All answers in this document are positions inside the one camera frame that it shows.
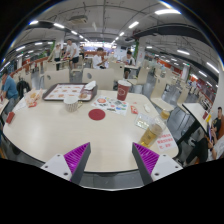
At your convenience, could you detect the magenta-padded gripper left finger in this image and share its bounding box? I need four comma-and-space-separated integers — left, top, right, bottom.
40, 142, 92, 186

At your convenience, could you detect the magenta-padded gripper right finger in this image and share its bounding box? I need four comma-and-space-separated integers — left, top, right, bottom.
131, 142, 184, 186

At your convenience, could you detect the clear bottle with yellow drink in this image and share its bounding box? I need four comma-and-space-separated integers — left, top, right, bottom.
138, 108, 172, 149

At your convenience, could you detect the white notice with red print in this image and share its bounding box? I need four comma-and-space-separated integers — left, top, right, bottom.
154, 132, 175, 154

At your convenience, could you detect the flat round red coaster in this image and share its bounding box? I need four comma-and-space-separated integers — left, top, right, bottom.
87, 108, 107, 121

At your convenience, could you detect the white patterned mug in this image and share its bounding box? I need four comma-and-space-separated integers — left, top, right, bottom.
63, 95, 84, 113

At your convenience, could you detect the colourful printed paper sheet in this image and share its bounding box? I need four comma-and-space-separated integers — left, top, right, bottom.
91, 95, 130, 117

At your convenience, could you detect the neighbouring beige table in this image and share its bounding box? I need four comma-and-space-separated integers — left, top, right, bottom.
176, 102, 213, 146

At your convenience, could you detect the brown food tray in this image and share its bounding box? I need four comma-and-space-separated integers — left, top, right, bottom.
42, 82, 99, 102

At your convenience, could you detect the group of beige chairs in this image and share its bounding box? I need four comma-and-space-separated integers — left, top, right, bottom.
146, 61, 208, 111

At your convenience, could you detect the red paper cup with lid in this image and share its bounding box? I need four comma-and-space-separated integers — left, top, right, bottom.
116, 79, 133, 102

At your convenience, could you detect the orange and white food wrapper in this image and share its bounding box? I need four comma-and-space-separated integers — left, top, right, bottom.
23, 88, 44, 108

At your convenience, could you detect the crumpled white napkin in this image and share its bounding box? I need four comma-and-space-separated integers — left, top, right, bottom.
84, 80, 98, 91

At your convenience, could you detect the white paper sheet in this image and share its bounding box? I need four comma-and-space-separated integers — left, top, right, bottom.
13, 99, 28, 113

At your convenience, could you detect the small red box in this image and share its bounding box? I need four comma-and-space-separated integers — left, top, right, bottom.
5, 111, 16, 125

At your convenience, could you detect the black backpack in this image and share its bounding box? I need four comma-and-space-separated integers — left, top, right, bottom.
16, 79, 32, 100

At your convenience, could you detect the ceiling air conditioner unit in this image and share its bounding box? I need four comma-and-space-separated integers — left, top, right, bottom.
68, 14, 89, 25

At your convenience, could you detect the group of ceiling lights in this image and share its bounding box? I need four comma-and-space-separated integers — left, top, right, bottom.
1, 8, 221, 88

